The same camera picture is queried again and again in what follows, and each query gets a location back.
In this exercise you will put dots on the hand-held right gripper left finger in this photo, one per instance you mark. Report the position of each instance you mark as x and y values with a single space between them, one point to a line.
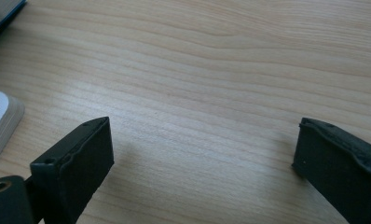
71 168

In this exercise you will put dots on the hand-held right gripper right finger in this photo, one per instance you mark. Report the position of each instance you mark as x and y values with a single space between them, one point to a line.
342 168

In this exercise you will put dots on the blue book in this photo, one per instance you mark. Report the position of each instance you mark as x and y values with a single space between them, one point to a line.
0 12

